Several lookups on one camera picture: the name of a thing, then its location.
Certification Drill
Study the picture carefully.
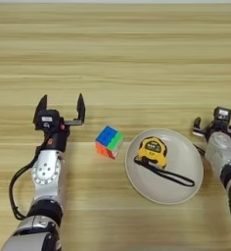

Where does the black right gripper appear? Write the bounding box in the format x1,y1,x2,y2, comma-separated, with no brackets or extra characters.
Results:
192,117,231,140

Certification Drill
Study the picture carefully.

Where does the black red pen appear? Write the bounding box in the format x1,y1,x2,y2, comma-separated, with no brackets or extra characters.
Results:
193,143,207,156

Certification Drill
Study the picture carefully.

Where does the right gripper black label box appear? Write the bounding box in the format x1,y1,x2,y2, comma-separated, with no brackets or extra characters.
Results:
213,106,231,126

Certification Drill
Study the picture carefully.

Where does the round white plate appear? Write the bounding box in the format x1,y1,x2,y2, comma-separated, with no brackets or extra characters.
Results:
124,127,205,206

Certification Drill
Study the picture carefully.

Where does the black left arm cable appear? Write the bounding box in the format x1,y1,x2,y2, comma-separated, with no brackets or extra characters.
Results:
8,143,53,221

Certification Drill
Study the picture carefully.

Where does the colourful puzzle cube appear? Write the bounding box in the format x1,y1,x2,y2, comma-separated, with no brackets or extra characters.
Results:
95,125,124,160

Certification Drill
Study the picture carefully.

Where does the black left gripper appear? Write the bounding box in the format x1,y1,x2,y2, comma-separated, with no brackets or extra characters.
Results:
32,92,86,153

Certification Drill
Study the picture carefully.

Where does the yellow black tape measure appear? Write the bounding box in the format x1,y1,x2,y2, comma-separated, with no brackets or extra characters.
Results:
133,136,196,188

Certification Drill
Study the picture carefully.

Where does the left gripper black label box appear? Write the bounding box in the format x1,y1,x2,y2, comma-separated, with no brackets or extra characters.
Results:
33,110,62,131

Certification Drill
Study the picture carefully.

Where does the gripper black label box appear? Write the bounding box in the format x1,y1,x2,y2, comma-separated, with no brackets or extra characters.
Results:
33,110,62,131
213,106,231,126

